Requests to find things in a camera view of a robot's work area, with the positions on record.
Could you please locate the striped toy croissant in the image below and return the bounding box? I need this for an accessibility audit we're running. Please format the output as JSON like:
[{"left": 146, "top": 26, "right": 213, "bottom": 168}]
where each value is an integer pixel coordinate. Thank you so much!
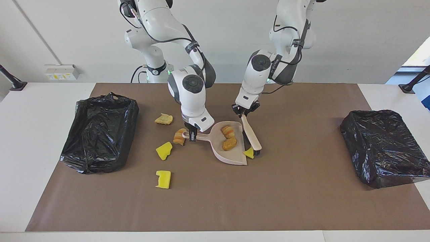
[{"left": 173, "top": 128, "right": 188, "bottom": 146}]

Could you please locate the pale toy dumpling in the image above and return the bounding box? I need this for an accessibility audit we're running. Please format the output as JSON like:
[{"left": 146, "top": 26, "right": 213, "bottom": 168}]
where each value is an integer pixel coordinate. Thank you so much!
[
  {"left": 154, "top": 113, "right": 174, "bottom": 125},
  {"left": 220, "top": 125, "right": 236, "bottom": 139}
]

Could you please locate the beige hand brush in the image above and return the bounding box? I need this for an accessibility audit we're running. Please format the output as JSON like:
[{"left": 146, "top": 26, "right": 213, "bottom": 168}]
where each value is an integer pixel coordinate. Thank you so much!
[{"left": 241, "top": 114, "right": 262, "bottom": 156}]

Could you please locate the irregular yellow sponge chunk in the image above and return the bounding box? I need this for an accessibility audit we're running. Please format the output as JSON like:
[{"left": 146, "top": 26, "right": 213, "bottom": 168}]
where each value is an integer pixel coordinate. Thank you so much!
[{"left": 156, "top": 142, "right": 173, "bottom": 161}]

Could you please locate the brown fried nugget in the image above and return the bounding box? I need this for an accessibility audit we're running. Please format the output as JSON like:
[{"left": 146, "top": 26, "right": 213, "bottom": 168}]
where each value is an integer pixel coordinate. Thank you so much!
[{"left": 221, "top": 137, "right": 238, "bottom": 151}]

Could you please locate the beige plastic dustpan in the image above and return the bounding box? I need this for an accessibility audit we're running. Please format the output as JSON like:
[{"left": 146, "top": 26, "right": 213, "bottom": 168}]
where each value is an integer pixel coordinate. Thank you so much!
[{"left": 181, "top": 121, "right": 248, "bottom": 166}]

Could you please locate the notched rectangular yellow sponge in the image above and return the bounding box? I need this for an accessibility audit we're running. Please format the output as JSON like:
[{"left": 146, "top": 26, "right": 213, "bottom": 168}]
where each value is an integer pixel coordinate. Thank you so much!
[{"left": 155, "top": 170, "right": 171, "bottom": 189}]

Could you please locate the open bin with black bag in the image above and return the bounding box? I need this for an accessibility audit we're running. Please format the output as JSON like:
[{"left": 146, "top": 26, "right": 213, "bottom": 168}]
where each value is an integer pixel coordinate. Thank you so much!
[{"left": 60, "top": 92, "right": 140, "bottom": 175}]

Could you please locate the bin wrapped in black bag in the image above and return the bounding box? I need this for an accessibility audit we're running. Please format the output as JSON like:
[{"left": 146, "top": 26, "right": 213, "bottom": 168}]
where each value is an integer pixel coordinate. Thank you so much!
[{"left": 340, "top": 110, "right": 430, "bottom": 189}]

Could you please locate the brown table mat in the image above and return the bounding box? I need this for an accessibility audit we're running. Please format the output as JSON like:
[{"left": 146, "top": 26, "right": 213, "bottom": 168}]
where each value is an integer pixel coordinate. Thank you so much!
[{"left": 25, "top": 83, "right": 430, "bottom": 232}]

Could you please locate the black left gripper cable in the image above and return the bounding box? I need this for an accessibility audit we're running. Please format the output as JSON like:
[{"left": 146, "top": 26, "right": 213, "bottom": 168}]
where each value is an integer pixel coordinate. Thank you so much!
[{"left": 260, "top": 15, "right": 308, "bottom": 95}]

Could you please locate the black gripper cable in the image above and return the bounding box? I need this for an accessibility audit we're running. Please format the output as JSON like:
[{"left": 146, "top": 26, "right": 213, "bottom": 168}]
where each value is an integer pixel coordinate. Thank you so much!
[
  {"left": 260, "top": 15, "right": 308, "bottom": 95},
  {"left": 119, "top": 0, "right": 203, "bottom": 68}
]

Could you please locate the black right arm base cable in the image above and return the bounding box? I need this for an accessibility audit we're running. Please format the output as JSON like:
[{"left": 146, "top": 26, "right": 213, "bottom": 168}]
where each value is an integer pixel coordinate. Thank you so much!
[{"left": 130, "top": 65, "right": 148, "bottom": 84}]

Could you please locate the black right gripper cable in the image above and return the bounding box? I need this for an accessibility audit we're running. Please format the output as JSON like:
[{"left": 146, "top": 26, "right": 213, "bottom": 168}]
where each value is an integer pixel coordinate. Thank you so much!
[{"left": 119, "top": 0, "right": 203, "bottom": 68}]

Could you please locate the white wall socket box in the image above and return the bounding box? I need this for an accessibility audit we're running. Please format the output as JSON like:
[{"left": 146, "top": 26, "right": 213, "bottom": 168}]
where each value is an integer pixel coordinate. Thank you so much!
[{"left": 44, "top": 64, "right": 80, "bottom": 81}]

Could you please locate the black clamp mount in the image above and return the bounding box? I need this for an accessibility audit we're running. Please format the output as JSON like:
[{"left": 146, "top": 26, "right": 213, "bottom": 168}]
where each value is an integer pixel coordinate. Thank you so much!
[
  {"left": 0, "top": 64, "right": 28, "bottom": 91},
  {"left": 399, "top": 65, "right": 430, "bottom": 94}
]

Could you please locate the white wall cable conduit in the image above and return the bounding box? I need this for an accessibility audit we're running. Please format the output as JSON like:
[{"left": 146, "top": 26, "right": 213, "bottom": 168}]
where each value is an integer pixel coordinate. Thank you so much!
[{"left": 13, "top": 0, "right": 58, "bottom": 66}]

